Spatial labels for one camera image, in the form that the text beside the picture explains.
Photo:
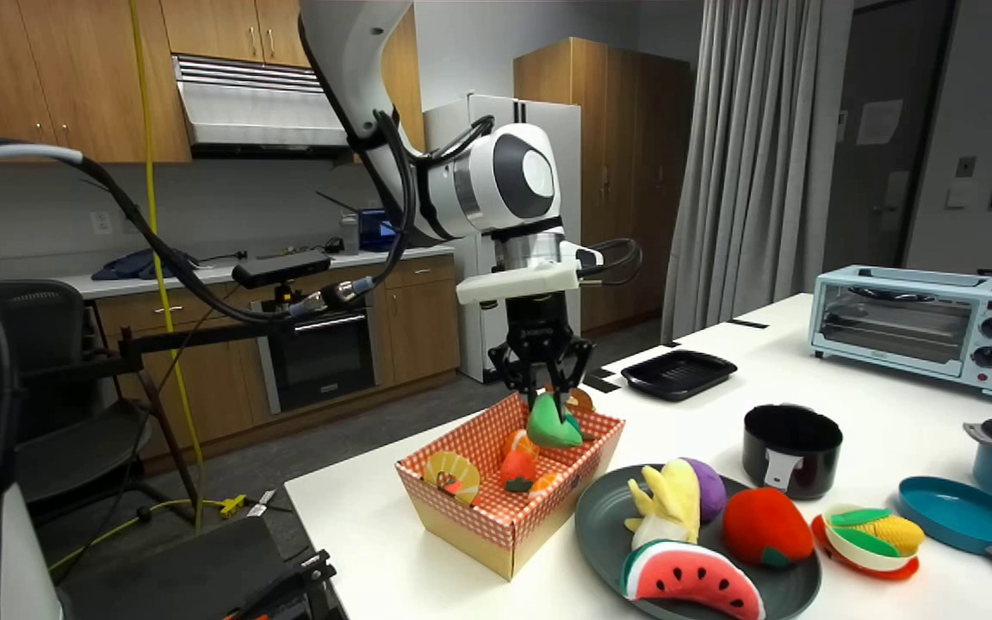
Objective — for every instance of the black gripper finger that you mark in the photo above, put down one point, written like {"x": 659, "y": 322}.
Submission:
{"x": 520, "y": 379}
{"x": 569, "y": 388}

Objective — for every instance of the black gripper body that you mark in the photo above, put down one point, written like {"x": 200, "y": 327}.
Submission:
{"x": 539, "y": 343}

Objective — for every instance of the green plush toy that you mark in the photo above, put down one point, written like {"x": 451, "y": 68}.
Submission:
{"x": 548, "y": 425}

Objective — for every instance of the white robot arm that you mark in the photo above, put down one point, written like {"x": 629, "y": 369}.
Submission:
{"x": 493, "y": 182}

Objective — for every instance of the orange carrot plush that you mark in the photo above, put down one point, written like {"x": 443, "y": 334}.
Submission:
{"x": 520, "y": 465}

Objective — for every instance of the orange checkered paper box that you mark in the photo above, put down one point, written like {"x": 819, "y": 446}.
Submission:
{"x": 505, "y": 527}

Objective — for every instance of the orange slice plush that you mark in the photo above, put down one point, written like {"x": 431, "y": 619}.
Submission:
{"x": 451, "y": 474}

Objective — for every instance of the yellow banana plush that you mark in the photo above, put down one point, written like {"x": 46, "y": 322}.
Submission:
{"x": 666, "y": 504}

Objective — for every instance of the purple plush toy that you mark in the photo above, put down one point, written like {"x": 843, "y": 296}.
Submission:
{"x": 711, "y": 490}

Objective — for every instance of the watermelon slice plush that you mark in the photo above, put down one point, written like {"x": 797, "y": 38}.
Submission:
{"x": 690, "y": 572}

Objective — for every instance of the red tomato plush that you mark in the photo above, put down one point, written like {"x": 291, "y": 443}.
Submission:
{"x": 767, "y": 527}

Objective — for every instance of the toy hamburger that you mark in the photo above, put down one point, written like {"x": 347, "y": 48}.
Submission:
{"x": 874, "y": 542}

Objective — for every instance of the black baking tray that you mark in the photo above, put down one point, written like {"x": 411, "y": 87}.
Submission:
{"x": 678, "y": 372}

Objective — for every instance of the black built-in oven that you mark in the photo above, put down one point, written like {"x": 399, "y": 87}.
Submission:
{"x": 317, "y": 361}

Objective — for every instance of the black pot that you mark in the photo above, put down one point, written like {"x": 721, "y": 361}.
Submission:
{"x": 789, "y": 449}

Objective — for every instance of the grey curtain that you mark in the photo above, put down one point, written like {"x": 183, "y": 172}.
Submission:
{"x": 756, "y": 190}

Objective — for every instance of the silver range hood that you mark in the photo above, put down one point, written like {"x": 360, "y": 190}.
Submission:
{"x": 246, "y": 105}

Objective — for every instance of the teal frying pan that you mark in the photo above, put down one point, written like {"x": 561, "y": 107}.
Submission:
{"x": 950, "y": 512}

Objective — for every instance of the light blue toaster oven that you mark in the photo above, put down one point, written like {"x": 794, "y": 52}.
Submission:
{"x": 935, "y": 326}

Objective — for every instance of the black office chair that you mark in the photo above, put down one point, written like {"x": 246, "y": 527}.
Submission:
{"x": 73, "y": 439}

